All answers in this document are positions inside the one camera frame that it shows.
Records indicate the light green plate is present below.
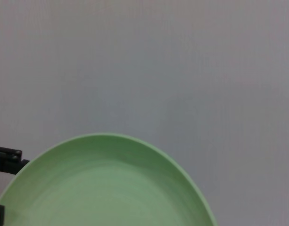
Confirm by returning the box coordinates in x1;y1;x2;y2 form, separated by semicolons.
0;132;217;226

